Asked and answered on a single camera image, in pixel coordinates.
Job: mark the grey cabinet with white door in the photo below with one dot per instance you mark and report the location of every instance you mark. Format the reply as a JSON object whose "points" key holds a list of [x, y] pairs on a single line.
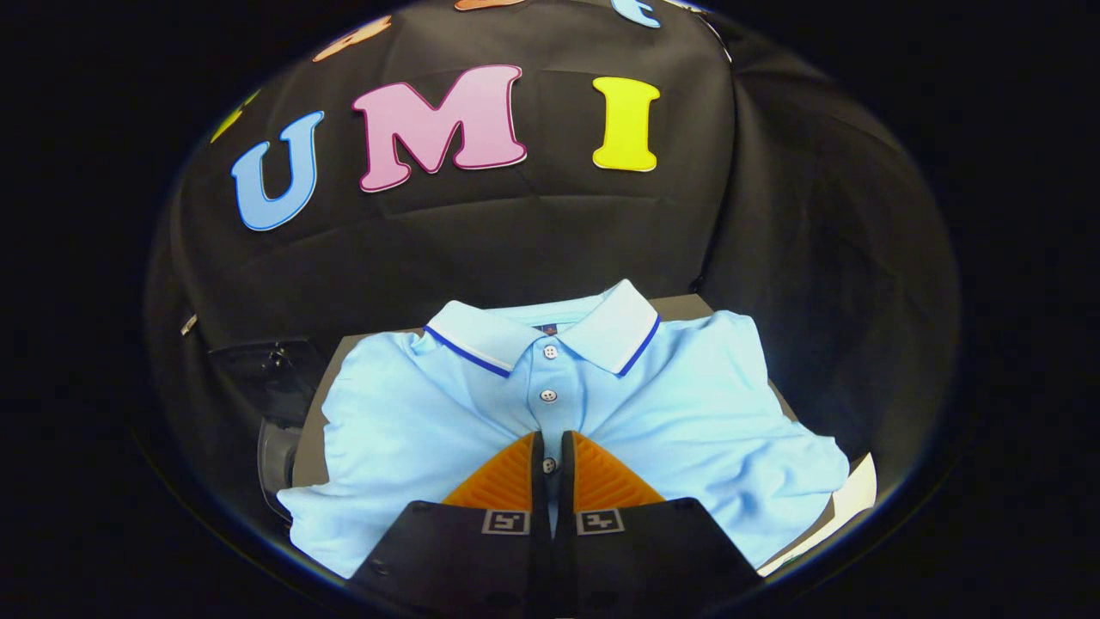
{"points": [[314, 438]]}

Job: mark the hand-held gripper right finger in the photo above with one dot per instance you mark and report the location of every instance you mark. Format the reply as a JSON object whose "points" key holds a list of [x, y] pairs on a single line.
{"points": [[636, 559]]}

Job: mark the light blue polo shirt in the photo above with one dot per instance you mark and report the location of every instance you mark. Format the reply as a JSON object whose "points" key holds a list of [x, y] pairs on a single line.
{"points": [[687, 413]]}

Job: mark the small metal clip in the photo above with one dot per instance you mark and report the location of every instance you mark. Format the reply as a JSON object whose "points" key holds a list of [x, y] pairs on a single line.
{"points": [[188, 324]]}

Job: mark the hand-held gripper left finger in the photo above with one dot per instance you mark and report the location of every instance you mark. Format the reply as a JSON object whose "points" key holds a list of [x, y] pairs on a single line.
{"points": [[481, 559]]}

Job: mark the dark washing machine lid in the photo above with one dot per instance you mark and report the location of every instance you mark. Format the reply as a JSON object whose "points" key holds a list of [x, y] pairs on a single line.
{"points": [[266, 378]]}

